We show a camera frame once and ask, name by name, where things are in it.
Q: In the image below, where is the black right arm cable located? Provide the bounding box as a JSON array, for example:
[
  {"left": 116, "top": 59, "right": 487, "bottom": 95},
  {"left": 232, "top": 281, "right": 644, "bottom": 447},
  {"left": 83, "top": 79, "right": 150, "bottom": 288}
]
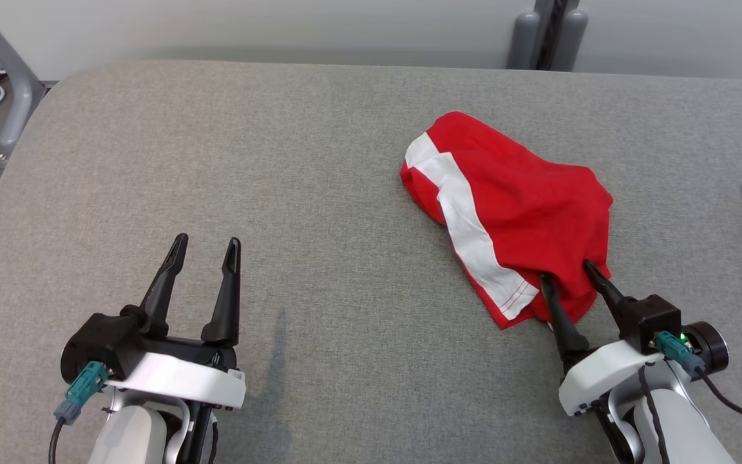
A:
[{"left": 637, "top": 366, "right": 671, "bottom": 464}]

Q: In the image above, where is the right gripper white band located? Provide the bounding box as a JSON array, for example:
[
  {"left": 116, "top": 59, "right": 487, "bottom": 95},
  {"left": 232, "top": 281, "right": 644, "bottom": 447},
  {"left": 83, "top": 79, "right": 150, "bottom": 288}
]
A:
[{"left": 540, "top": 261, "right": 667, "bottom": 416}]

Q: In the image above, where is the red shorts white side stripe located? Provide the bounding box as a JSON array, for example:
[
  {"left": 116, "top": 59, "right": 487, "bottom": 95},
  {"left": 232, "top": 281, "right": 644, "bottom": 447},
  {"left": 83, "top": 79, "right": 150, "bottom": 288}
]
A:
[{"left": 400, "top": 111, "right": 614, "bottom": 331}]

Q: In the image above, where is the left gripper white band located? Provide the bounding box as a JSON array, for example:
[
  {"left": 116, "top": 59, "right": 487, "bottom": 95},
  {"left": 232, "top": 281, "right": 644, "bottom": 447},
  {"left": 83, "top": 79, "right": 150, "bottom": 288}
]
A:
[{"left": 106, "top": 235, "right": 247, "bottom": 410}]

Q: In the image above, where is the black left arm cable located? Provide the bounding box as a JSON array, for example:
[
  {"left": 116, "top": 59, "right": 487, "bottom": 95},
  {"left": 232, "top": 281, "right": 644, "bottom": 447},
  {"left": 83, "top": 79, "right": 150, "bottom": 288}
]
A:
[{"left": 205, "top": 412, "right": 219, "bottom": 464}]

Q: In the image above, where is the grey partition post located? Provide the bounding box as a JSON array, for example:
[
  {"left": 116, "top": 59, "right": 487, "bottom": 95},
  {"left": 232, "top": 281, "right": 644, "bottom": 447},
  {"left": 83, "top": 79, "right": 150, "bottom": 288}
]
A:
[{"left": 506, "top": 0, "right": 589, "bottom": 72}]

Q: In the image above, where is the grey metal frame leg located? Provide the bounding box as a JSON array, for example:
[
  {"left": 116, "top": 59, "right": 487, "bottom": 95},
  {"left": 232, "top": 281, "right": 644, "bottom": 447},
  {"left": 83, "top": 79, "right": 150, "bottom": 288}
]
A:
[{"left": 0, "top": 0, "right": 46, "bottom": 169}]

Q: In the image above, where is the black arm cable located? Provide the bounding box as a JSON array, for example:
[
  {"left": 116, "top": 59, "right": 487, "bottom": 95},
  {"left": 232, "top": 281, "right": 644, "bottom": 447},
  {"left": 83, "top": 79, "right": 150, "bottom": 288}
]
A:
[
  {"left": 637, "top": 366, "right": 671, "bottom": 464},
  {"left": 205, "top": 412, "right": 219, "bottom": 464}
]

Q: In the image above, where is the right camera cable teal plug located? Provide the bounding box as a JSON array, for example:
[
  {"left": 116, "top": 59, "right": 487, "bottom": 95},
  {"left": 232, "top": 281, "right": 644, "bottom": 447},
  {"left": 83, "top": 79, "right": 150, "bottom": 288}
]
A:
[{"left": 653, "top": 331, "right": 742, "bottom": 427}]

